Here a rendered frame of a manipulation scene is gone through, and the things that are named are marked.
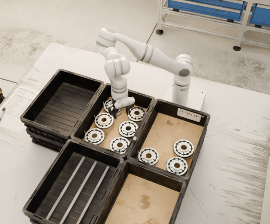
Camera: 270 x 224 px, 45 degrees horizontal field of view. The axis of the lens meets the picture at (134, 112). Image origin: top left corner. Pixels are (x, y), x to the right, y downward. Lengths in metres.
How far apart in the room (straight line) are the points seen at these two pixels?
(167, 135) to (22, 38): 2.45
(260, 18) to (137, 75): 1.55
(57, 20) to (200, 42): 1.62
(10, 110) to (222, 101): 1.29
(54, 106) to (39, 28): 2.07
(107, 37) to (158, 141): 0.58
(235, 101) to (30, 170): 1.26
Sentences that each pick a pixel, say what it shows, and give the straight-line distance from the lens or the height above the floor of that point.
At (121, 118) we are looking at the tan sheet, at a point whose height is 0.83.
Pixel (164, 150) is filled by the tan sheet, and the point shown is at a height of 0.83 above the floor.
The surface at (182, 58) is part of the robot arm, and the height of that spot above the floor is 1.10.
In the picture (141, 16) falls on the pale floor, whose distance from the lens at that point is 3.85.
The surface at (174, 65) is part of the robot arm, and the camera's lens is 1.65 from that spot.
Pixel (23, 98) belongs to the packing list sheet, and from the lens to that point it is 2.16.
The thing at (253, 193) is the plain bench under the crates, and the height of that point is 0.70.
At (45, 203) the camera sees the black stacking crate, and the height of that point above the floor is 0.83.
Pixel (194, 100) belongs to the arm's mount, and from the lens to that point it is 1.95.
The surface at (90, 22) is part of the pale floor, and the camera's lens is 3.82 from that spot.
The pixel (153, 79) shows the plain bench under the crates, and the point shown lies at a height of 0.70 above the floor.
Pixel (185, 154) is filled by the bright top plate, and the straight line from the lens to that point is 1.61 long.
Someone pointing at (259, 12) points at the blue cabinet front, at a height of 0.45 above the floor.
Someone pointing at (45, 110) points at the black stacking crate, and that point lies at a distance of 1.88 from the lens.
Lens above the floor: 2.24
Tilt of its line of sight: 52 degrees down
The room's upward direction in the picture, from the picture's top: 2 degrees counter-clockwise
